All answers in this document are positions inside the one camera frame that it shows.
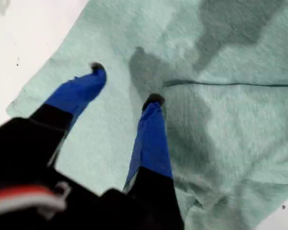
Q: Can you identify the pale green t-shirt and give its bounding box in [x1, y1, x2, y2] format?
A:
[6, 0, 288, 230]

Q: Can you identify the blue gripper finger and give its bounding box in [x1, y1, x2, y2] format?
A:
[122, 92, 185, 230]
[30, 61, 107, 139]

